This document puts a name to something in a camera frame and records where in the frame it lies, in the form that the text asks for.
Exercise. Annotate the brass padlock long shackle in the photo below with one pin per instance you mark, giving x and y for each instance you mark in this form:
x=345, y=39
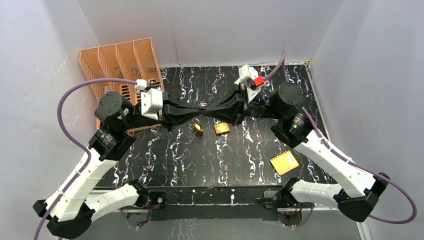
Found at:
x=198, y=129

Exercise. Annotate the orange spiral notebook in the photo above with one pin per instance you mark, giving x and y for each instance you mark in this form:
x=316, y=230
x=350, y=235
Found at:
x=284, y=162

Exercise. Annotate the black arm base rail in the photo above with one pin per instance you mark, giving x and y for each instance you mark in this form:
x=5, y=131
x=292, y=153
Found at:
x=171, y=203

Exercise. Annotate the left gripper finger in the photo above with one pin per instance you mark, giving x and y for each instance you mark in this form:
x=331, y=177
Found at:
x=176, y=117
x=174, y=101

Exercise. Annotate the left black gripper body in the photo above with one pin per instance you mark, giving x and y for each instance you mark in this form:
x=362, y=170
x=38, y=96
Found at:
x=167, y=112

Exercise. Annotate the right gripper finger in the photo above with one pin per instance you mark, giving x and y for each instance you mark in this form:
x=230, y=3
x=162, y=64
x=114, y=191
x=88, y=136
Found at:
x=224, y=115
x=226, y=103

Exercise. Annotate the silver key bunch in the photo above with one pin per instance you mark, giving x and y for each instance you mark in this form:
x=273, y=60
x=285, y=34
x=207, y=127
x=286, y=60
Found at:
x=203, y=106

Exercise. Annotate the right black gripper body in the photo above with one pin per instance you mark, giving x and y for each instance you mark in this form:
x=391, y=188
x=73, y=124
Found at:
x=259, y=107

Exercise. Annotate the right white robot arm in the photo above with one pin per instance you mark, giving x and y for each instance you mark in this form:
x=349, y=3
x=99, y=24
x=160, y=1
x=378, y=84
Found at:
x=355, y=192

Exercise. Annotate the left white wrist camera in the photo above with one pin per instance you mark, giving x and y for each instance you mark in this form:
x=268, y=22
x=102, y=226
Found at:
x=151, y=99

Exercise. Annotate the brass padlock centre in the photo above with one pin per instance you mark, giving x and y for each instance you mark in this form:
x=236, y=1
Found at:
x=221, y=128

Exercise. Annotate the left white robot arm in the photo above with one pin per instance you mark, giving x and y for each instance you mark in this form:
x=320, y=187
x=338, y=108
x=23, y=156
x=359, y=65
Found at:
x=107, y=146

